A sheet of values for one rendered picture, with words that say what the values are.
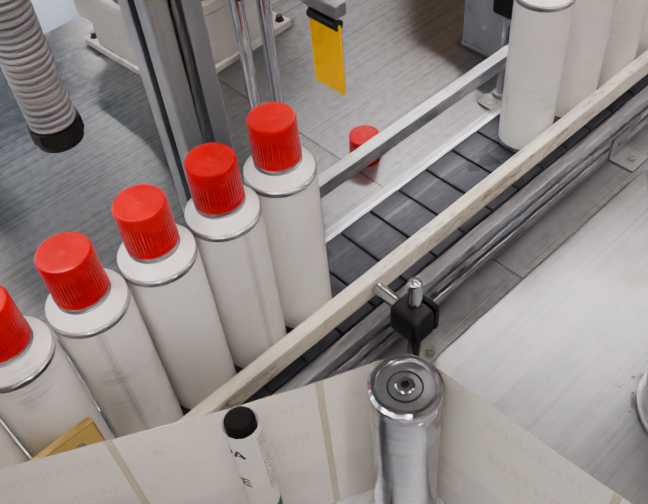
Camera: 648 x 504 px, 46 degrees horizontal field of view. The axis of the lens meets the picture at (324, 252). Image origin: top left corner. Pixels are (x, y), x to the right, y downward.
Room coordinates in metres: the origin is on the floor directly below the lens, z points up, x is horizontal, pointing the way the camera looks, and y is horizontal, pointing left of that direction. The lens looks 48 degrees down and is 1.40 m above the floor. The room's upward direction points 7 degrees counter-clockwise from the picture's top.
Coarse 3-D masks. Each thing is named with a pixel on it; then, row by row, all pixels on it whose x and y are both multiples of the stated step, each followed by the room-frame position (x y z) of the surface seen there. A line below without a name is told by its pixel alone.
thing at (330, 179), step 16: (480, 64) 0.59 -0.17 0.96; (496, 64) 0.59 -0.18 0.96; (464, 80) 0.57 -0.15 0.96; (480, 80) 0.58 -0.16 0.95; (432, 96) 0.55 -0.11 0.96; (448, 96) 0.55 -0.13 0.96; (464, 96) 0.57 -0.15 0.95; (416, 112) 0.53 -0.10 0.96; (432, 112) 0.54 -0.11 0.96; (400, 128) 0.52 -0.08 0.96; (416, 128) 0.53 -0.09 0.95; (368, 144) 0.50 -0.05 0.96; (384, 144) 0.50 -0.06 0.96; (352, 160) 0.48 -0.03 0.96; (368, 160) 0.49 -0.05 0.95; (320, 176) 0.47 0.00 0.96; (336, 176) 0.47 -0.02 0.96; (320, 192) 0.45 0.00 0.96; (64, 352) 0.32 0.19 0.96
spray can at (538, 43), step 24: (528, 0) 0.56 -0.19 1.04; (552, 0) 0.56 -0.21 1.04; (528, 24) 0.56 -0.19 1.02; (552, 24) 0.55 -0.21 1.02; (528, 48) 0.56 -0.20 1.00; (552, 48) 0.55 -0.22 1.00; (528, 72) 0.55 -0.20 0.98; (552, 72) 0.55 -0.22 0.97; (504, 96) 0.57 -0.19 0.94; (528, 96) 0.55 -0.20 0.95; (552, 96) 0.55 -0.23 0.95; (504, 120) 0.57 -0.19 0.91; (528, 120) 0.55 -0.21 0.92; (552, 120) 0.56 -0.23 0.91; (504, 144) 0.57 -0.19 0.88
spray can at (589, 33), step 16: (576, 0) 0.60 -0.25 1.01; (592, 0) 0.59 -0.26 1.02; (608, 0) 0.59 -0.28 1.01; (576, 16) 0.60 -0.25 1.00; (592, 16) 0.59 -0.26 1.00; (608, 16) 0.59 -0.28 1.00; (576, 32) 0.59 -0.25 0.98; (592, 32) 0.59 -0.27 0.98; (608, 32) 0.60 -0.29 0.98; (576, 48) 0.59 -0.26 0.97; (592, 48) 0.59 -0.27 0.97; (576, 64) 0.59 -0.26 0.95; (592, 64) 0.59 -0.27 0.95; (576, 80) 0.59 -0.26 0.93; (592, 80) 0.59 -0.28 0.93; (560, 96) 0.60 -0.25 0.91; (576, 96) 0.59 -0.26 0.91; (560, 112) 0.59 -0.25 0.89
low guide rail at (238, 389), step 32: (640, 64) 0.63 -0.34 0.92; (608, 96) 0.59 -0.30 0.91; (576, 128) 0.56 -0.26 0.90; (512, 160) 0.51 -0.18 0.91; (480, 192) 0.47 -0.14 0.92; (448, 224) 0.44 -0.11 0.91; (416, 256) 0.42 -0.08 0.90; (352, 288) 0.38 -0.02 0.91; (320, 320) 0.36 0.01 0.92; (288, 352) 0.33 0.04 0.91; (224, 384) 0.31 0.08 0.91; (256, 384) 0.31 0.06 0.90; (192, 416) 0.29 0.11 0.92
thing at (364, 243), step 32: (480, 128) 0.60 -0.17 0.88; (448, 160) 0.56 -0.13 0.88; (480, 160) 0.55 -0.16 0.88; (544, 160) 0.54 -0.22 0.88; (416, 192) 0.52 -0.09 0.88; (448, 192) 0.51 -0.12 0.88; (512, 192) 0.50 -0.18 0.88; (352, 224) 0.49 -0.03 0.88; (384, 224) 0.48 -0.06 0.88; (416, 224) 0.48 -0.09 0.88; (352, 256) 0.45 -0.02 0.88; (384, 256) 0.44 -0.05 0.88; (352, 320) 0.38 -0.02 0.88; (320, 352) 0.35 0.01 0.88
